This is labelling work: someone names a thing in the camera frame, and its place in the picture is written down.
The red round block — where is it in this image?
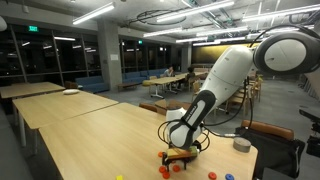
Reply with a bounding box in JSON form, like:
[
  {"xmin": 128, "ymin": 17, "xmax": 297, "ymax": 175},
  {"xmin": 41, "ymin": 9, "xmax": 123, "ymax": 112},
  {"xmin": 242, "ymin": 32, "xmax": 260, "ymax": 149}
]
[
  {"xmin": 158, "ymin": 166, "xmax": 167, "ymax": 173},
  {"xmin": 172, "ymin": 165, "xmax": 181, "ymax": 172},
  {"xmin": 162, "ymin": 172, "xmax": 170, "ymax": 179}
]

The black bag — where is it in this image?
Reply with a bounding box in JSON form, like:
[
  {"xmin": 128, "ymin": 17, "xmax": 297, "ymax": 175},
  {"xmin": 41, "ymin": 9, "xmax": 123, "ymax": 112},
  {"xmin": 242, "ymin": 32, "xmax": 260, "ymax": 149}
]
[{"xmin": 235, "ymin": 127, "xmax": 305, "ymax": 179}]

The yellow square block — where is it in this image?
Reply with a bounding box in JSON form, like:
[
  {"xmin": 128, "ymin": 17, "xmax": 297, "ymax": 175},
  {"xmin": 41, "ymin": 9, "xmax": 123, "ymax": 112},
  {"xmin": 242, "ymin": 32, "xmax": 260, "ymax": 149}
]
[{"xmin": 116, "ymin": 175, "xmax": 123, "ymax": 180}]

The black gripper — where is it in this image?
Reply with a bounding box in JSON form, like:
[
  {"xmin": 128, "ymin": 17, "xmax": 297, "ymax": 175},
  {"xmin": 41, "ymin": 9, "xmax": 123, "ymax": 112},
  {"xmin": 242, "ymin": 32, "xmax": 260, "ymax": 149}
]
[{"xmin": 162, "ymin": 146, "xmax": 199, "ymax": 170}]

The seated person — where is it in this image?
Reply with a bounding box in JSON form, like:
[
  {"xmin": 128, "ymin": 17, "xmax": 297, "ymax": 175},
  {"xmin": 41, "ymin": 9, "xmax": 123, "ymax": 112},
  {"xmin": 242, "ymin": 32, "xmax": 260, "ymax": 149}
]
[{"xmin": 164, "ymin": 66, "xmax": 175, "ymax": 77}]

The green exit sign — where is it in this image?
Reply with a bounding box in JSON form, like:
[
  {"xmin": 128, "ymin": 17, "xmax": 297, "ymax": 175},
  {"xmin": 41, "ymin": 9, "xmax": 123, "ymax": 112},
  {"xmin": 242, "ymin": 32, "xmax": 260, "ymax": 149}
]
[{"xmin": 28, "ymin": 26, "xmax": 39, "ymax": 32}]

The wooden side table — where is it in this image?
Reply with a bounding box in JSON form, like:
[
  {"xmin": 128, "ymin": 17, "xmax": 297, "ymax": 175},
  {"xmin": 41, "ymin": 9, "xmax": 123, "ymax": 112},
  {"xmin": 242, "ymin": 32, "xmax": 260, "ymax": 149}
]
[{"xmin": 13, "ymin": 91, "xmax": 118, "ymax": 147}]

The brown leather chair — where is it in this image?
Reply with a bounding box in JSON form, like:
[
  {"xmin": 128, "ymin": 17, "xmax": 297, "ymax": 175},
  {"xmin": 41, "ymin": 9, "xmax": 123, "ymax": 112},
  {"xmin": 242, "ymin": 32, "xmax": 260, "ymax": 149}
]
[{"xmin": 241, "ymin": 120, "xmax": 294, "ymax": 140}]

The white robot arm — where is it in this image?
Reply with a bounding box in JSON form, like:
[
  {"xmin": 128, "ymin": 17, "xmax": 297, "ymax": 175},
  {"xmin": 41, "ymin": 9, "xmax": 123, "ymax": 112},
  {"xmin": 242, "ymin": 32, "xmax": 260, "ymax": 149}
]
[{"xmin": 166, "ymin": 31, "xmax": 320, "ymax": 150}]

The red round block front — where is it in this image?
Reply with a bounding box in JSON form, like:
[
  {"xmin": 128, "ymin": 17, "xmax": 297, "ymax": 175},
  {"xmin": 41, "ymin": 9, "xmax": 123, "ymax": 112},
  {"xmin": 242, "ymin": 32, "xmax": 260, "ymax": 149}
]
[{"xmin": 162, "ymin": 172, "xmax": 170, "ymax": 179}]

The white plate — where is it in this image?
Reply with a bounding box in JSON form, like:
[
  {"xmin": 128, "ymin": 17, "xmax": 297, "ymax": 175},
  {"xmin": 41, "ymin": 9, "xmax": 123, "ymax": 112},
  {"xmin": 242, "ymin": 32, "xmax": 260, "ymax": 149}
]
[{"xmin": 63, "ymin": 89, "xmax": 80, "ymax": 95}]

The black bowl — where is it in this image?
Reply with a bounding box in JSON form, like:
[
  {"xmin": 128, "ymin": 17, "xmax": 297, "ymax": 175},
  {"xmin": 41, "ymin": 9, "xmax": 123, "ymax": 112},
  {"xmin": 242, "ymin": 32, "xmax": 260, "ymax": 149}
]
[{"xmin": 192, "ymin": 140, "xmax": 202, "ymax": 153}]

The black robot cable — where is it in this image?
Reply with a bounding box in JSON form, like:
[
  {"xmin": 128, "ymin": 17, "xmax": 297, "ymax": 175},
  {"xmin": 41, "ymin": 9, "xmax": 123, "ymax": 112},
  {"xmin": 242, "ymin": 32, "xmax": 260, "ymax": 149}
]
[{"xmin": 157, "ymin": 24, "xmax": 320, "ymax": 153}]

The blue sofa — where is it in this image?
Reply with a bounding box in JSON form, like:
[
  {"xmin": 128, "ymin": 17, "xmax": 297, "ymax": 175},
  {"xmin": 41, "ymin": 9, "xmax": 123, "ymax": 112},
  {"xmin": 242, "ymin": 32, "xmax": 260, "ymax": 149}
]
[{"xmin": 75, "ymin": 76, "xmax": 109, "ymax": 93}]

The red-orange round block near edge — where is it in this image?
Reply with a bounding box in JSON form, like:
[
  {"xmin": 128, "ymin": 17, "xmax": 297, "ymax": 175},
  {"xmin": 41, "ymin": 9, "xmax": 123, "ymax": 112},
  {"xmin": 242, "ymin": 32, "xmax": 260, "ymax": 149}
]
[{"xmin": 208, "ymin": 172, "xmax": 217, "ymax": 180}]

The grey tape roll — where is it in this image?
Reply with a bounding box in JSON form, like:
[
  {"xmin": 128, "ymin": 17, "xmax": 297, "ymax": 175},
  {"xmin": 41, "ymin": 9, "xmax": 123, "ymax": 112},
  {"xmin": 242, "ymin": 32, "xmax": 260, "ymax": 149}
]
[{"xmin": 233, "ymin": 137, "xmax": 251, "ymax": 153}]

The blue round block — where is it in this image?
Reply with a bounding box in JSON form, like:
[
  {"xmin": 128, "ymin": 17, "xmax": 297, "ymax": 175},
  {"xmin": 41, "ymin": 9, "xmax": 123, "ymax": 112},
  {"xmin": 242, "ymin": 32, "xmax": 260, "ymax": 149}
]
[{"xmin": 225, "ymin": 174, "xmax": 234, "ymax": 180}]

